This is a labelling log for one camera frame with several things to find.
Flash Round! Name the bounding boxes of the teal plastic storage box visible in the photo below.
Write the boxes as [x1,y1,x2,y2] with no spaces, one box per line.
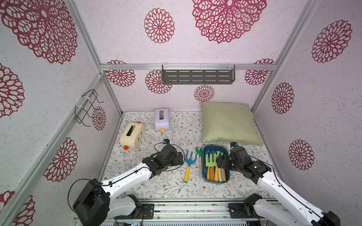
[202,145,230,184]

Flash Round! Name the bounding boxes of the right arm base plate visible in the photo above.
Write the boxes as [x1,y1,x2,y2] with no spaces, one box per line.
[228,203,259,219]

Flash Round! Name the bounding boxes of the dark green rake wooden handle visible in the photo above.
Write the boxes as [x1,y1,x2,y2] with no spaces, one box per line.
[195,147,203,171]

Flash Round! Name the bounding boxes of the green square pillow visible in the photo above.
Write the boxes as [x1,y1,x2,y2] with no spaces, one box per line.
[200,101,263,147]

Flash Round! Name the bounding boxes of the light green rake wooden handle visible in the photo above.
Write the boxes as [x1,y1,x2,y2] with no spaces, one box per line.
[209,152,215,181]

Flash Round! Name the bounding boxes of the cream toy tissue box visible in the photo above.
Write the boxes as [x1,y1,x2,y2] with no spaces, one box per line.
[120,122,145,150]

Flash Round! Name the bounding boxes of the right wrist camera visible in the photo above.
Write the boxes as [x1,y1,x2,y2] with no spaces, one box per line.
[229,142,238,149]

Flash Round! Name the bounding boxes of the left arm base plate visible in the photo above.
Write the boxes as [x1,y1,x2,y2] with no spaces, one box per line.
[123,203,155,219]

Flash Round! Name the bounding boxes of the aluminium front rail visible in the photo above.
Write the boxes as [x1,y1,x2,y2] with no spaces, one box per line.
[101,199,286,225]

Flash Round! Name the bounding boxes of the light green trowel wooden handle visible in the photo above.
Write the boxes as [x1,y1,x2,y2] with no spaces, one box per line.
[220,152,226,183]

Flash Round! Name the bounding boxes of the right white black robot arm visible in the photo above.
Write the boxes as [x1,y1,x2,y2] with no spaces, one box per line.
[215,142,341,226]

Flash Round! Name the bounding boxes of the grey wall shelf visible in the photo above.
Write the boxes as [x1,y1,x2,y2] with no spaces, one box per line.
[161,65,235,85]

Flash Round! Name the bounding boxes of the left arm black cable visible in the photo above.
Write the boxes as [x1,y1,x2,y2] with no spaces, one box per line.
[67,139,186,226]

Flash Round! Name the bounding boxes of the light blue rake white handle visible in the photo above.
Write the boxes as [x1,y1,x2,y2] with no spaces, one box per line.
[218,168,222,182]

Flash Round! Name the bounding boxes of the purple toy toaster box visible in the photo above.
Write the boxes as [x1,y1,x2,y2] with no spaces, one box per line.
[155,108,170,132]

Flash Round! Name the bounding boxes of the black wire wall rack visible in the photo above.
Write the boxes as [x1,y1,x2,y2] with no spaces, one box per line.
[74,89,103,127]

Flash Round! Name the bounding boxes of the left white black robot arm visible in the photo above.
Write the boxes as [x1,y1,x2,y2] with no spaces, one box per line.
[69,144,188,226]

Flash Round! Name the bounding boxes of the small blue rake yellow handle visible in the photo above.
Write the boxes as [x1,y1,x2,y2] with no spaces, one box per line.
[183,151,197,183]

